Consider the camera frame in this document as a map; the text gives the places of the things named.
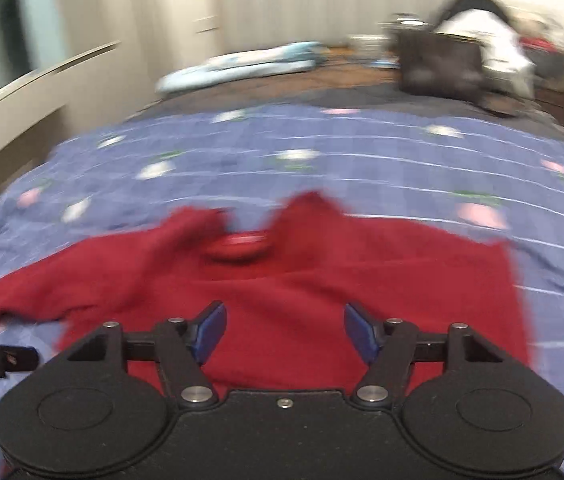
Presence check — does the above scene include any white tissue box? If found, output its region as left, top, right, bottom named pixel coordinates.
left=348, top=35, right=388, bottom=58

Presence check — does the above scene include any beige window ledge cabinet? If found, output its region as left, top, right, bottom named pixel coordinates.
left=0, top=42, right=122, bottom=193

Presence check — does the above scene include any light blue folded pillow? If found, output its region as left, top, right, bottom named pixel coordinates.
left=156, top=41, right=329, bottom=96

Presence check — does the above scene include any blue plaid floral quilt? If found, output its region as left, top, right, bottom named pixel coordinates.
left=0, top=103, right=564, bottom=480

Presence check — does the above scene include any dark brown leather handbag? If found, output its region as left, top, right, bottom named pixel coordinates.
left=397, top=29, right=486, bottom=103

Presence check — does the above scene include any brown wooden nightstand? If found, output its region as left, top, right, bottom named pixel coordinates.
left=534, top=87, right=564, bottom=127

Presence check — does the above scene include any red knit sweater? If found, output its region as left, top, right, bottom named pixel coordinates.
left=0, top=193, right=529, bottom=391

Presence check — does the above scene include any brown woven bed mat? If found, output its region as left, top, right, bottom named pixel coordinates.
left=240, top=46, right=403, bottom=97

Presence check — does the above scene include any clear bag of clothes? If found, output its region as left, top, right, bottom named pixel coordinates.
left=513, top=12, right=564, bottom=86

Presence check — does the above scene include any light teal curtain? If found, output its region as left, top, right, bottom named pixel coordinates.
left=18, top=0, right=69, bottom=70

